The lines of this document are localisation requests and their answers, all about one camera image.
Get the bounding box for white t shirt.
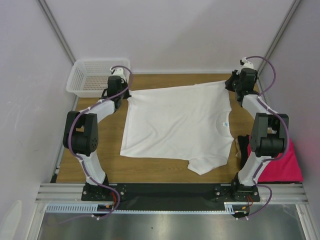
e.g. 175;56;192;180
120;81;234;175

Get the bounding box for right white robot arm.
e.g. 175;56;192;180
225;67;290;202

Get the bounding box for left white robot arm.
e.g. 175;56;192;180
63;73;131;201

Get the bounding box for white plastic basket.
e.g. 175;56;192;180
66;58;131;98

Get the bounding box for folded black t shirt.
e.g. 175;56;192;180
236;134;251;169

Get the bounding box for folded pink t shirt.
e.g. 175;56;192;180
257;140;304;183

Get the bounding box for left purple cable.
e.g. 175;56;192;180
46;65;135;226

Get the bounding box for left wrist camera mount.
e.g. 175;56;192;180
110;67;127;83

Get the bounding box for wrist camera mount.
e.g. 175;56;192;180
110;67;127;83
239;57;254;69

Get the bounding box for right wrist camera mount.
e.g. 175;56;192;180
239;57;254;69

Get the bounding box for right corner aluminium post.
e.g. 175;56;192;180
264;0;303;60

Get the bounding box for corner aluminium post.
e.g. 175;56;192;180
36;0;76;65
264;0;303;60

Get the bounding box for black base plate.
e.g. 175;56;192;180
81;183;260;212

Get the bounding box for left corner aluminium post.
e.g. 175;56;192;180
36;0;76;65

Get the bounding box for aluminium frame rail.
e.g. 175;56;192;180
36;183;308;218

